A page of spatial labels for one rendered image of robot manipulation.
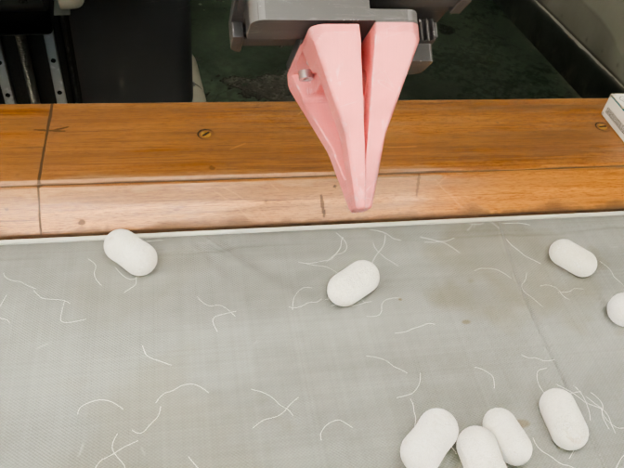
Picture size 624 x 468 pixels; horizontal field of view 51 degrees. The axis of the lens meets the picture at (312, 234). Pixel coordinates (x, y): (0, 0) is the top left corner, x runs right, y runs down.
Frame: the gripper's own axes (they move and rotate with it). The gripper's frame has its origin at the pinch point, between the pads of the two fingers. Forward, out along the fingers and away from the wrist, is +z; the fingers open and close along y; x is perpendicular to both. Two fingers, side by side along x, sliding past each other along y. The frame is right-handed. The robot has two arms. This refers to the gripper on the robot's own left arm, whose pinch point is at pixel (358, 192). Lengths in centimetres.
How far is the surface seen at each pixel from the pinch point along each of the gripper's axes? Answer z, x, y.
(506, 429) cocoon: 12.0, 3.4, 7.6
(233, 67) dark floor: -64, 162, 10
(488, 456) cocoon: 12.9, 2.2, 6.0
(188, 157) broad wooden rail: -5.5, 16.3, -7.2
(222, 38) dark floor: -77, 172, 8
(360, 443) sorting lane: 12.2, 5.3, 0.4
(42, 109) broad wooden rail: -10.1, 20.0, -17.1
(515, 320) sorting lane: 7.0, 9.6, 12.0
